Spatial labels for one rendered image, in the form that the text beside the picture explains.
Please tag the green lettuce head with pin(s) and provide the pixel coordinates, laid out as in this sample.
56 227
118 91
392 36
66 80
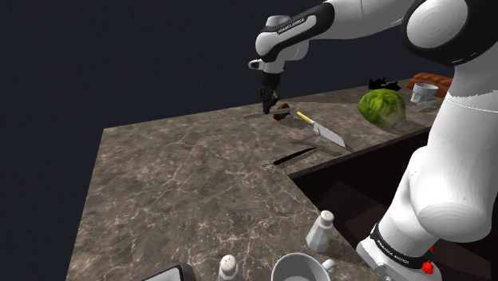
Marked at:
382 107

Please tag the white salt shaker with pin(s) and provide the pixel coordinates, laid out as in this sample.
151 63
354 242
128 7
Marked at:
320 233
229 269

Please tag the black slim utensil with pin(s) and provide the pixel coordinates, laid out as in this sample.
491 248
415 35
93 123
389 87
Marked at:
292 156

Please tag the white cup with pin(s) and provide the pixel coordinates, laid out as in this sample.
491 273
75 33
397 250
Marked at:
423 92

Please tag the black irregular object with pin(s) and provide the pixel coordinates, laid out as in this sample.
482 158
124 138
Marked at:
378 83

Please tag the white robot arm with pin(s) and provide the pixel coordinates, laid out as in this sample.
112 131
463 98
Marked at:
447 163

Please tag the white mug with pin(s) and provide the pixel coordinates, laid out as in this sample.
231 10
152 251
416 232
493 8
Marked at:
299 270

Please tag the brown lumpy food piece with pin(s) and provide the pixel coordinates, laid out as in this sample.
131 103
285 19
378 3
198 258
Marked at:
283 106

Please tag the orange-brown bread loaf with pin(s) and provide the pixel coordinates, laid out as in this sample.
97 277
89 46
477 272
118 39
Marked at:
432 79

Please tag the dark box with pale face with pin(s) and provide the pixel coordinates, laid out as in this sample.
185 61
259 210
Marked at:
171 273

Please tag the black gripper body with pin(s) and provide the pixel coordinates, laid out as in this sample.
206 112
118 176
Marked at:
270 81

